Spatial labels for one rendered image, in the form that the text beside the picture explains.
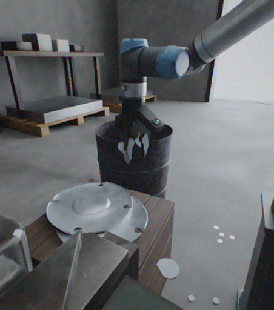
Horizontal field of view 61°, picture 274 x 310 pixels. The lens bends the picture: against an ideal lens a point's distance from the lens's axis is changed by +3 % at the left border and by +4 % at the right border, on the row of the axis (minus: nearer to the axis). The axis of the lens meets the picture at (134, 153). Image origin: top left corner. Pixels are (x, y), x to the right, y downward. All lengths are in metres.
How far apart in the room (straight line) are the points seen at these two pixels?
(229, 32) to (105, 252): 0.57
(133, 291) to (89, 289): 0.04
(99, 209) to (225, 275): 0.61
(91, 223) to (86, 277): 0.50
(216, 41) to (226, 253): 0.91
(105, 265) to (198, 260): 0.92
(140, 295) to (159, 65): 0.50
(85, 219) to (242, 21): 0.68
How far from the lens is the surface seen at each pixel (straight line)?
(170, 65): 0.59
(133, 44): 0.67
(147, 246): 0.69
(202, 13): 4.75
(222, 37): 0.67
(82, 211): 0.80
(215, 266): 1.16
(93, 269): 0.27
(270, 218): 0.72
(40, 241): 0.75
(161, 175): 1.19
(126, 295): 0.24
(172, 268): 0.26
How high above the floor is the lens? 0.84
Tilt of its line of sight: 24 degrees down
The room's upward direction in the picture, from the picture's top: straight up
